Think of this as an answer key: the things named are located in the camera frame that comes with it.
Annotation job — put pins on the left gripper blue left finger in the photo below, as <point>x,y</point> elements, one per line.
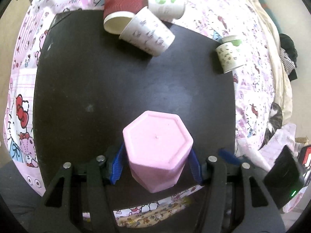
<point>117,165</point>

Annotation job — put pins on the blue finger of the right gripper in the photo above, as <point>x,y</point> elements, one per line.
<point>228,157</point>

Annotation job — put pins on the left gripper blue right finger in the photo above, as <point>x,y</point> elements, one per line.
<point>195,167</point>

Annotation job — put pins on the pink hexagonal plastic cup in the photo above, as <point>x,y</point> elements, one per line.
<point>157,145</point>

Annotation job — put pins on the cream paper cup patterned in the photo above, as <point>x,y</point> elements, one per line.
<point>230,53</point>

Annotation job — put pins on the white paper cup grey print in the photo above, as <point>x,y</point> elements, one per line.
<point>146,32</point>

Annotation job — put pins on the white paper cup green dots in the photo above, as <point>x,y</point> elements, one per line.
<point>167,10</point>

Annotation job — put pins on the dark red paper cup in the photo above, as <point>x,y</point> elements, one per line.
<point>118,13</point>

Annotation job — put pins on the tabby cat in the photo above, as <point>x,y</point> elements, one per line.
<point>275,121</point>

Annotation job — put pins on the cream blanket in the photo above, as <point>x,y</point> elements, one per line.
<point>283,89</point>

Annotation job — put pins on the black board tray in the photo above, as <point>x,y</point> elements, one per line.
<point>90,85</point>

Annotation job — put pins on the dark clothes pile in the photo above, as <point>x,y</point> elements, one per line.
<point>288,55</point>

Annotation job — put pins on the pink Hello Kitty bedsheet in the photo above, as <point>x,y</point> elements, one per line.
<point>215,19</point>

